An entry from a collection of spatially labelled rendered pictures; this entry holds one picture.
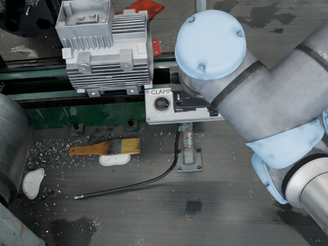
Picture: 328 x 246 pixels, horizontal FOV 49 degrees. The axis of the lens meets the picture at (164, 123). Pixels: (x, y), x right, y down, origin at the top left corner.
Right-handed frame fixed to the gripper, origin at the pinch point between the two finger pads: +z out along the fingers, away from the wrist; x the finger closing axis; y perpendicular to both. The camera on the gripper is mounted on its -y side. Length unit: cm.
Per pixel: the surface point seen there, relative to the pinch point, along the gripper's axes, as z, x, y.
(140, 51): 8.3, -14.1, 14.7
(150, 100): 1.8, -1.0, 12.3
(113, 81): 13.6, -8.7, 22.2
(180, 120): 2.3, 3.5, 6.3
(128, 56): 8.1, -12.9, 17.5
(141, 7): 60, -49, 19
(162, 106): 1.0, 0.5, 9.9
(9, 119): -2.4, 1.7, 40.7
